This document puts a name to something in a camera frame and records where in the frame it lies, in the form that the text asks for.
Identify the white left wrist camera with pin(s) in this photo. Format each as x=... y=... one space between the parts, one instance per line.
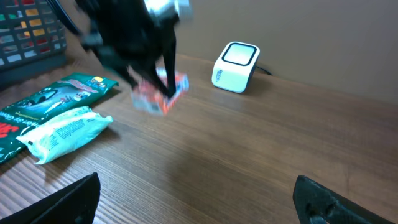
x=161 y=9

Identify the white barcode scanner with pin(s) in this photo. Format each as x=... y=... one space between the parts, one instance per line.
x=235 y=66

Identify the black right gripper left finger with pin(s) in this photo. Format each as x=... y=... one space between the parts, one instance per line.
x=74 y=204

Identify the grey plastic mesh basket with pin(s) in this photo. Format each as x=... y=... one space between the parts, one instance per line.
x=32 y=40

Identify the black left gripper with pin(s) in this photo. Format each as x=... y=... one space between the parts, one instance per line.
x=125 y=27

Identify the green snack bag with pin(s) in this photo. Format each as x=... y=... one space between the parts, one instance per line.
x=75 y=90

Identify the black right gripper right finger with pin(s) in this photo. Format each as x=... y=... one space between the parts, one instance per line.
x=315 y=203

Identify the teal wet wipes pack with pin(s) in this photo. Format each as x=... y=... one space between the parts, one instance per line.
x=64 y=134

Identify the red Kleenex tissue pack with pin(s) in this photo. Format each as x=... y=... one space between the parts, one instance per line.
x=146 y=97

